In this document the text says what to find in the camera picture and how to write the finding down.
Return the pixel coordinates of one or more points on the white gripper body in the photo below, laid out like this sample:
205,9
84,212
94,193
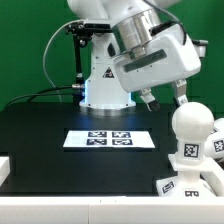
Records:
167,59

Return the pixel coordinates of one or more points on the white front rail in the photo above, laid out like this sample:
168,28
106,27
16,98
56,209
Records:
110,210

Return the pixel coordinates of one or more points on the white lamp base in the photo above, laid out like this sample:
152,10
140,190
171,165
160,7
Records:
203,180

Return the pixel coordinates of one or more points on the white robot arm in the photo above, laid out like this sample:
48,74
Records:
132,51

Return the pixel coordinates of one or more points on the white lamp bulb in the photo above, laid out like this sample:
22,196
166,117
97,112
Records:
192,123

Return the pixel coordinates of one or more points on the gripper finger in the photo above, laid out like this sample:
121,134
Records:
148,98
180,89

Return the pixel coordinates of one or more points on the white lamp shade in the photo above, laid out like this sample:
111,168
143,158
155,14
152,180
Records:
214,146

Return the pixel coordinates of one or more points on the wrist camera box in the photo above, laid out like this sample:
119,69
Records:
200,47

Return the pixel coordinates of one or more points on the white left corner bracket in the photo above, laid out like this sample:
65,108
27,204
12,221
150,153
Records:
4,169

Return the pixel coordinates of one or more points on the white tag sheet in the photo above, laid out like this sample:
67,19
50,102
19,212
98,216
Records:
108,138

